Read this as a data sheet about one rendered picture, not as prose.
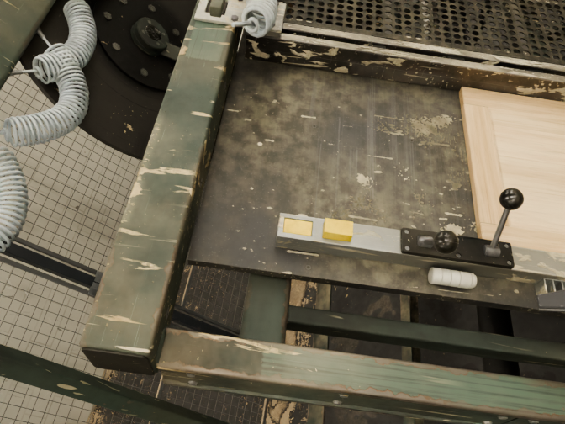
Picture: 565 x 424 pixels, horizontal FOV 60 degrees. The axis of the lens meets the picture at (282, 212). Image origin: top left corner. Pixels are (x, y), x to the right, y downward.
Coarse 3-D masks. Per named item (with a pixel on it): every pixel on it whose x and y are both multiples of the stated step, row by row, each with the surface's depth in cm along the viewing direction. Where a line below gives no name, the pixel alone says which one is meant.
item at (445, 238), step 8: (440, 232) 76; (448, 232) 75; (424, 240) 85; (432, 240) 81; (440, 240) 75; (448, 240) 74; (456, 240) 75; (440, 248) 75; (448, 248) 74; (456, 248) 75
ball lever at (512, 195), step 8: (504, 192) 81; (512, 192) 81; (520, 192) 81; (504, 200) 81; (512, 200) 80; (520, 200) 80; (504, 208) 82; (512, 208) 81; (504, 216) 83; (504, 224) 84; (496, 232) 85; (496, 240) 85; (488, 248) 86; (496, 248) 86; (488, 256) 86; (496, 256) 86
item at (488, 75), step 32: (288, 32) 112; (320, 32) 112; (288, 64) 115; (320, 64) 114; (352, 64) 113; (384, 64) 112; (416, 64) 111; (448, 64) 110; (480, 64) 111; (512, 64) 113; (544, 64) 114; (544, 96) 115
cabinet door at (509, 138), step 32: (480, 96) 114; (512, 96) 115; (480, 128) 108; (512, 128) 109; (544, 128) 110; (480, 160) 103; (512, 160) 104; (544, 160) 105; (480, 192) 98; (544, 192) 100; (480, 224) 94; (512, 224) 95; (544, 224) 95
